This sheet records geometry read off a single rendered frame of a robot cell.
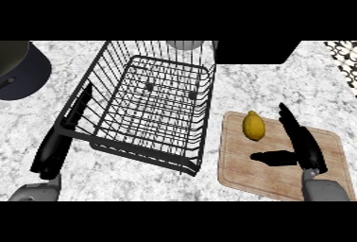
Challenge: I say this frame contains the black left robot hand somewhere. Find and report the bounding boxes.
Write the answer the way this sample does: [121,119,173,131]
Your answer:
[30,82,93,181]

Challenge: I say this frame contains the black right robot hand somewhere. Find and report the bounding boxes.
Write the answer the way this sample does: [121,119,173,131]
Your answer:
[249,102,329,175]

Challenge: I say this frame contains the yellow lemon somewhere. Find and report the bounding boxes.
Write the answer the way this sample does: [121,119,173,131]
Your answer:
[242,110,267,142]

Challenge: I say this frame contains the pale wooden cutting board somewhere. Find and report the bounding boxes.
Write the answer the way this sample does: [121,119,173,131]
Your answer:
[217,110,357,202]

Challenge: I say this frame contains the dark round pot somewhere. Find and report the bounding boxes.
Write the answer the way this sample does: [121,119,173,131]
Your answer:
[0,41,53,101]

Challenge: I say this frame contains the black white patterned object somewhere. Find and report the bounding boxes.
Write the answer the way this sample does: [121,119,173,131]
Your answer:
[323,41,357,95]

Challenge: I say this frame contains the black box appliance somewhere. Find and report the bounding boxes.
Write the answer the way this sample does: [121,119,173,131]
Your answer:
[215,41,302,65]

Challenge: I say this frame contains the grey round object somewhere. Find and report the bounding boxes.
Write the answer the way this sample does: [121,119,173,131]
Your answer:
[165,41,205,51]

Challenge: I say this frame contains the black wire tiered basket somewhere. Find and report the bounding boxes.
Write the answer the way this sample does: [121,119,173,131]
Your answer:
[55,41,218,178]

